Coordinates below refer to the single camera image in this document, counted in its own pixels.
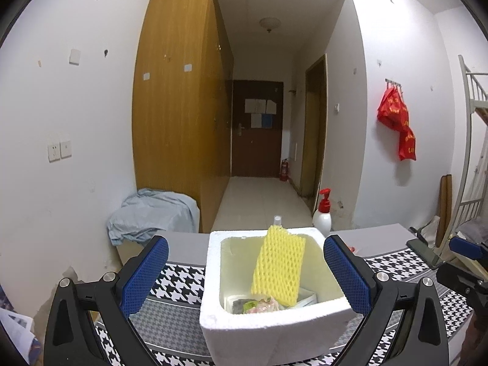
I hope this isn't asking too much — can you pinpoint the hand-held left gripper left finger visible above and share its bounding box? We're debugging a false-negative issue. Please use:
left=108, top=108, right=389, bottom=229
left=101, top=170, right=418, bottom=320
left=44, top=235, right=170, bottom=366

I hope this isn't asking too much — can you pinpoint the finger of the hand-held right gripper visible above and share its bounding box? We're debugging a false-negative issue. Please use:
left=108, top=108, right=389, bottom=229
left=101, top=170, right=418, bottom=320
left=407, top=238, right=488, bottom=313
left=449, top=236, right=488, bottom=264

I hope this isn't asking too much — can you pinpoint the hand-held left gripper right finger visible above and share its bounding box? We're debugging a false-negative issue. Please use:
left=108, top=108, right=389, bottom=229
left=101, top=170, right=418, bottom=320
left=323, top=234, right=447, bottom=366

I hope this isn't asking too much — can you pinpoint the yellow foam fruit net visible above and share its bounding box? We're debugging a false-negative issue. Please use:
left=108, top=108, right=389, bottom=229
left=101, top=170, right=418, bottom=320
left=251, top=225, right=307, bottom=306

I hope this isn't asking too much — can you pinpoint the pink plastic packet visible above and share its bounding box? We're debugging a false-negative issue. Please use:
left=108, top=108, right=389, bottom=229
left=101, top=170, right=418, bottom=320
left=248, top=300, right=281, bottom=314

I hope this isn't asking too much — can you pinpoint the white foam box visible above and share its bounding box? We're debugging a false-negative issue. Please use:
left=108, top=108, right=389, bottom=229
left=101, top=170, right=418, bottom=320
left=199, top=228, right=355, bottom=366

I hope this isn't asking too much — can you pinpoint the grey bedding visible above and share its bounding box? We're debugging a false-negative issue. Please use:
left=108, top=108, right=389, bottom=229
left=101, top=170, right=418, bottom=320
left=457, top=218, right=488, bottom=242

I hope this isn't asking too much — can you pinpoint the white plastic bag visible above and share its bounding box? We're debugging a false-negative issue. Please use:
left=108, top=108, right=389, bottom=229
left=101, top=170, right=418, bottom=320
left=414, top=217, right=441, bottom=242

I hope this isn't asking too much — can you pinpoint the wooden board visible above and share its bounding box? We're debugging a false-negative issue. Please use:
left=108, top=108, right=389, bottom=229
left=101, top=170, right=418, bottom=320
left=436, top=174, right=453, bottom=248

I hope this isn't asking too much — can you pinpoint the houndstooth tablecloth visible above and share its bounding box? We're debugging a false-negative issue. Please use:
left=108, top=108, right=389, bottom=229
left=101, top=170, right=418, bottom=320
left=89, top=246, right=477, bottom=366

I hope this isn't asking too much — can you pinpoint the pale blue cloth pile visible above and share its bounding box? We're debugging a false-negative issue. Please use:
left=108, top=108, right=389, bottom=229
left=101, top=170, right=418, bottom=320
left=107, top=188, right=199, bottom=246

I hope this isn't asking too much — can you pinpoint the white red-pump lotion bottle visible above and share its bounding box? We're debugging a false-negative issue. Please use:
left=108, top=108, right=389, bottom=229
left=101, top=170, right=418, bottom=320
left=313, top=188, right=333, bottom=237

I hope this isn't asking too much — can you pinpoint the red plastic bag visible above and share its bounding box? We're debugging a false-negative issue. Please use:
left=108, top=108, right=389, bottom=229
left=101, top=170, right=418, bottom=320
left=377, top=87, right=409, bottom=130
left=398, top=126, right=417, bottom=161

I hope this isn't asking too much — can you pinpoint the stack of papers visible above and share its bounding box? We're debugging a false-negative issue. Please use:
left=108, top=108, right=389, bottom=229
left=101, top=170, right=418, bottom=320
left=0, top=307, right=37, bottom=364

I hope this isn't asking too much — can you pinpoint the wooden side doorway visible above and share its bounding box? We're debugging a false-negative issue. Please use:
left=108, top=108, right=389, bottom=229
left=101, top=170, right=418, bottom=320
left=300, top=54, right=328, bottom=206

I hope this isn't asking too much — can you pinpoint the dark brown door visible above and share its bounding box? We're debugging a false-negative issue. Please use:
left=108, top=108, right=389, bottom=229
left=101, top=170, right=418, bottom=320
left=230, top=80, right=285, bottom=178

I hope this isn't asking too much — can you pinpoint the metal bunk bed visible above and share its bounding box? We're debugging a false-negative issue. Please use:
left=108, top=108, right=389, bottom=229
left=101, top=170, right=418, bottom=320
left=455, top=55, right=488, bottom=245

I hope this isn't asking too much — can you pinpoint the wooden wardrobe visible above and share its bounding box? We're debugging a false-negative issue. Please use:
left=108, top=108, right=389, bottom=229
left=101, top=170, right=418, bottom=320
left=132, top=0, right=234, bottom=233

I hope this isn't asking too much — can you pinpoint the white door notice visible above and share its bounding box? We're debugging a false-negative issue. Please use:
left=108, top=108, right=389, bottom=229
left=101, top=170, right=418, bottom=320
left=244, top=98, right=278, bottom=114

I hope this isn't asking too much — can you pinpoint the ceiling lamp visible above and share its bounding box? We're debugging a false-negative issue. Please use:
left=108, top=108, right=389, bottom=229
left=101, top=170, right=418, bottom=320
left=259, top=17, right=282, bottom=33

